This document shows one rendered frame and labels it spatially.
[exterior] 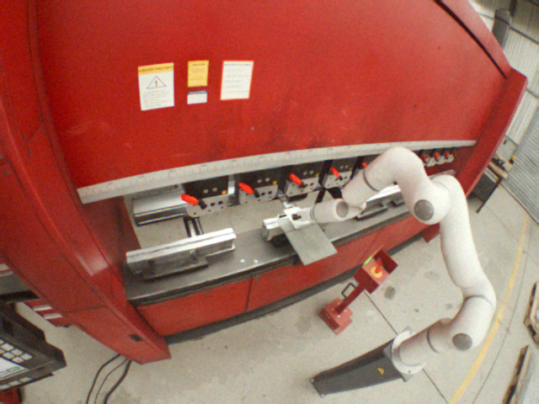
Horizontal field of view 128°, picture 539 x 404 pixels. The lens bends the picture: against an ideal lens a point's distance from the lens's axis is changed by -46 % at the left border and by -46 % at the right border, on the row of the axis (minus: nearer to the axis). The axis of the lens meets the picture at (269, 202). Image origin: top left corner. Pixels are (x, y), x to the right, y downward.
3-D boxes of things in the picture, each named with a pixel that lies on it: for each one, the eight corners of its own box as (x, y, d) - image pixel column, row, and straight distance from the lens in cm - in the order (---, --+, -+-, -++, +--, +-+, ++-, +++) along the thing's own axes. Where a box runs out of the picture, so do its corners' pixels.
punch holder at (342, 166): (322, 189, 112) (333, 159, 103) (313, 178, 117) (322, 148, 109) (346, 184, 122) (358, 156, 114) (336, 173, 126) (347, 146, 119)
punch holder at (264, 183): (240, 207, 94) (243, 172, 83) (232, 193, 100) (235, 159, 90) (274, 199, 99) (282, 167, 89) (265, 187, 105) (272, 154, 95)
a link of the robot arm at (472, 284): (456, 342, 86) (472, 311, 98) (489, 340, 82) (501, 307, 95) (407, 193, 68) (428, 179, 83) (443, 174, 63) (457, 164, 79)
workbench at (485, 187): (478, 215, 505) (523, 151, 472) (451, 189, 510) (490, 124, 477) (493, 194, 676) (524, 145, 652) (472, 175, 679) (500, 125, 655)
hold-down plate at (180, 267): (145, 282, 113) (143, 279, 111) (143, 272, 116) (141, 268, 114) (208, 267, 113) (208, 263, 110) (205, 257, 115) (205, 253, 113)
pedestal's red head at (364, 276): (370, 295, 152) (385, 279, 139) (352, 276, 153) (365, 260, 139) (386, 277, 165) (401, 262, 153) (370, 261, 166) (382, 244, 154)
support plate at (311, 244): (304, 266, 105) (305, 264, 104) (276, 221, 117) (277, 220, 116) (337, 252, 114) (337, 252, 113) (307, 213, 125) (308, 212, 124)
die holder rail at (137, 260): (133, 274, 117) (127, 263, 109) (131, 263, 120) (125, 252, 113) (235, 249, 118) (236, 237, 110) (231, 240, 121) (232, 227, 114)
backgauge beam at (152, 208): (137, 228, 132) (132, 215, 124) (136, 209, 142) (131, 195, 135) (413, 169, 249) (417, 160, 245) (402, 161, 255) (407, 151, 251)
